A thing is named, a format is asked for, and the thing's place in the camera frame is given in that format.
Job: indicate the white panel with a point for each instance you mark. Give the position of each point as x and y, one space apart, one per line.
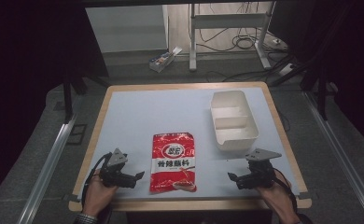
127 28

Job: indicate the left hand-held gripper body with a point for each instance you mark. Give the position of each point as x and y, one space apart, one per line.
116 172

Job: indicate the grey aluminium rail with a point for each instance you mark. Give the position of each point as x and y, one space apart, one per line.
342 155
46 171

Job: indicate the white divided plastic container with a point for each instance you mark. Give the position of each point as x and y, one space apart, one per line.
233 119

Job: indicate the person's left hand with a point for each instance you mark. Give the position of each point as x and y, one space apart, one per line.
98 194

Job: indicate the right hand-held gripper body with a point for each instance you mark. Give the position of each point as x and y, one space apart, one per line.
258 172

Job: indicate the black stand leg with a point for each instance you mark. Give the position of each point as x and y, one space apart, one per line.
321 96
68 99

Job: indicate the person's right hand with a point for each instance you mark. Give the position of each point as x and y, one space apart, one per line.
278 199

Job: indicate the white power strip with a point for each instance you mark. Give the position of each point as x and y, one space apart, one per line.
286 70

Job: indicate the white metal desk frame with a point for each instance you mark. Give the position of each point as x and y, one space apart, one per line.
226 31

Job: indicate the red seasoning packet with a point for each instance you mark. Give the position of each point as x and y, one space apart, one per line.
173 162

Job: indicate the striped sleeve cuff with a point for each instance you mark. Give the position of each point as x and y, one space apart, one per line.
85 219

